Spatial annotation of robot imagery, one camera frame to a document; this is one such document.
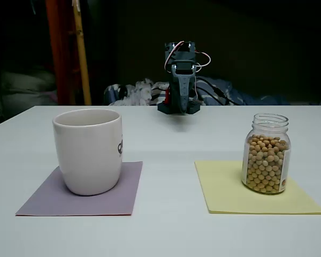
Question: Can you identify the glass jar of beans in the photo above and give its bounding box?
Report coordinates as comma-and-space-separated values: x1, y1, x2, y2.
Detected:
242, 112, 292, 195

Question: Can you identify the blue patterned bed sheet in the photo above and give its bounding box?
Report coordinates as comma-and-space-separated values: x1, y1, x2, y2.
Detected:
103, 76, 292, 107

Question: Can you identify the yellow bamboo stick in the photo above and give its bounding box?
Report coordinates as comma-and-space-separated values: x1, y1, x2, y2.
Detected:
72, 0, 93, 105

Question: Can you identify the white ceramic mug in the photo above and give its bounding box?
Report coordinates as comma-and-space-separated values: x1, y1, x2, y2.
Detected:
52, 109, 123, 196

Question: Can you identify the yellow paper square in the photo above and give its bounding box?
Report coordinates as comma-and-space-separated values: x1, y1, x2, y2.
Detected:
194, 160, 321, 215

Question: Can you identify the grey pillow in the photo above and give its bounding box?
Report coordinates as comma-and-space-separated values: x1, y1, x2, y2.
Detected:
0, 68, 58, 107

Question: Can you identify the purple paper square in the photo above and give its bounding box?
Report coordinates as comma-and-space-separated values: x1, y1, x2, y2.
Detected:
15, 161, 144, 216

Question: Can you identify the red and white servo cable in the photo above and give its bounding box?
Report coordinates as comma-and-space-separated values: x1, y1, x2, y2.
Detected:
163, 40, 212, 102

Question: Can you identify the black power cable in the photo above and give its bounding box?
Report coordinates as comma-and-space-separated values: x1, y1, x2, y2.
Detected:
196, 77, 231, 105

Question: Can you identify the red-brown wooden post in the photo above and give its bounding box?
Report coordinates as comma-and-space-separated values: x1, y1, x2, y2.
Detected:
45, 0, 80, 105

